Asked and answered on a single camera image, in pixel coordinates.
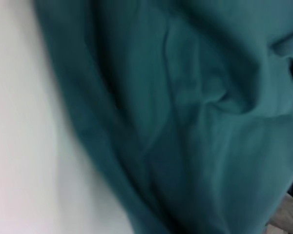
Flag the teal shirt with FREE print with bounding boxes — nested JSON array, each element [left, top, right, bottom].
[[34, 0, 293, 234]]

